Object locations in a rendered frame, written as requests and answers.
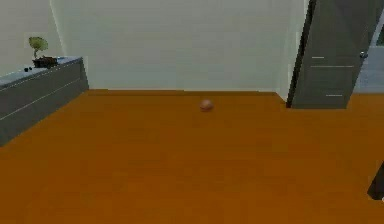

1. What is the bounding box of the grey room door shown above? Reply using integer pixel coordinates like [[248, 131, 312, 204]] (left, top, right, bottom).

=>
[[285, 0, 384, 110]]

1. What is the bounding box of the brown ball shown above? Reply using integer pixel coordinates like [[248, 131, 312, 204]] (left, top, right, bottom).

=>
[[199, 98, 215, 113]]

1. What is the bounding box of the grey chest of drawers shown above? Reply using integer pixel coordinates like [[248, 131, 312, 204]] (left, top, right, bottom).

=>
[[0, 55, 90, 148]]

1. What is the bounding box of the black furniture corner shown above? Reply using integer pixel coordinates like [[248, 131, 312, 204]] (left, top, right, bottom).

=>
[[367, 161, 384, 202]]

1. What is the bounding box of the green house plant in pot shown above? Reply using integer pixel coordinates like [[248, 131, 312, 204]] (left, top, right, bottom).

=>
[[28, 36, 59, 70]]

